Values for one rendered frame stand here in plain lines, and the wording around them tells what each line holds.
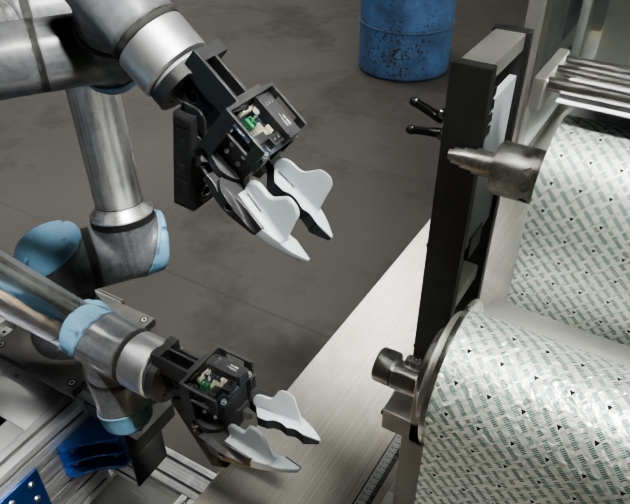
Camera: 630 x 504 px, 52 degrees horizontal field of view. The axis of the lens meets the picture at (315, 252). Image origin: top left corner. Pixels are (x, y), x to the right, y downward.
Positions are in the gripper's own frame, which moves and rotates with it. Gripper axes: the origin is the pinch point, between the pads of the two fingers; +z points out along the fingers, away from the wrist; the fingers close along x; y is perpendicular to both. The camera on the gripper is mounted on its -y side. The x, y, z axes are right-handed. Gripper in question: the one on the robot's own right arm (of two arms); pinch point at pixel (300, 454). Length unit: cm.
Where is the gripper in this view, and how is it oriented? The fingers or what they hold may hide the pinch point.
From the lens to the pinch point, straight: 77.3
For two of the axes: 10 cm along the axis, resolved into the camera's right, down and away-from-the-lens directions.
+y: 0.0, -8.0, -6.1
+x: 5.2, -5.2, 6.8
